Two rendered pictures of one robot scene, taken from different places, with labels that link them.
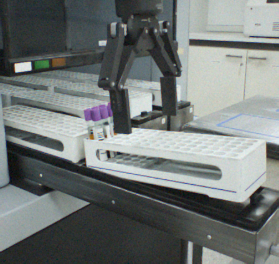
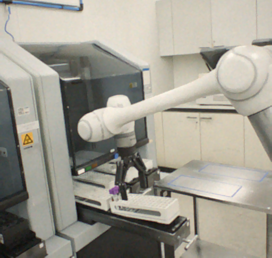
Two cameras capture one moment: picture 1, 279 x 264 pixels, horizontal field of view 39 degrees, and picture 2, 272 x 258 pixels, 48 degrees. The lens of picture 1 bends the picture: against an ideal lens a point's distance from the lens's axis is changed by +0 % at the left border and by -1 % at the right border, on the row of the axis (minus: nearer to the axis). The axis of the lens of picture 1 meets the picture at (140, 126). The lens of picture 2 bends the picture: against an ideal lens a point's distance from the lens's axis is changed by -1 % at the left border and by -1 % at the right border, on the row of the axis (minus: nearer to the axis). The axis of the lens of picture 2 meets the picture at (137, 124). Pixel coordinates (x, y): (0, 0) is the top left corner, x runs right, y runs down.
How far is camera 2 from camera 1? 0.71 m
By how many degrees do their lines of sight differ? 5
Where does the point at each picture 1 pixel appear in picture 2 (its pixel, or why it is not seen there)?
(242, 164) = (167, 210)
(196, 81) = (169, 134)
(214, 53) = (179, 116)
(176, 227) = (147, 234)
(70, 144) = (103, 203)
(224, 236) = (163, 236)
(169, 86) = (142, 176)
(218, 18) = not seen: hidden behind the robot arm
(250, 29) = (199, 100)
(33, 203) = (90, 229)
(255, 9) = not seen: hidden behind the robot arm
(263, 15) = not seen: hidden behind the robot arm
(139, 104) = (131, 175)
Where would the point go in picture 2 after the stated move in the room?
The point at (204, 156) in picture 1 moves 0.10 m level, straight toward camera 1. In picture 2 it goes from (154, 208) to (151, 221)
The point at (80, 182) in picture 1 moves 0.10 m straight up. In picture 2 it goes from (109, 218) to (107, 197)
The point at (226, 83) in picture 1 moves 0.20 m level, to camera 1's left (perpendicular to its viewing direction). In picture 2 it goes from (189, 134) to (172, 135)
